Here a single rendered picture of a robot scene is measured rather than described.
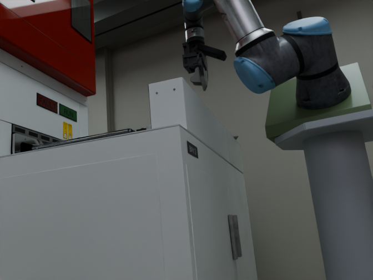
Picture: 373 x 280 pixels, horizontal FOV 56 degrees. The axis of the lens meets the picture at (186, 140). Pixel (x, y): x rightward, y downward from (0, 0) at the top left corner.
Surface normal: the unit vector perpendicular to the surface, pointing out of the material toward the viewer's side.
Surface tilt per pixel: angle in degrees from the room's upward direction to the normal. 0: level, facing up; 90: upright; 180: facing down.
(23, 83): 90
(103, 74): 90
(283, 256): 90
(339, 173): 90
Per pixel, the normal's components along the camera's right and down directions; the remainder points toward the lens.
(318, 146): -0.79, -0.07
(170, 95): -0.30, -0.21
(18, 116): 0.95, -0.16
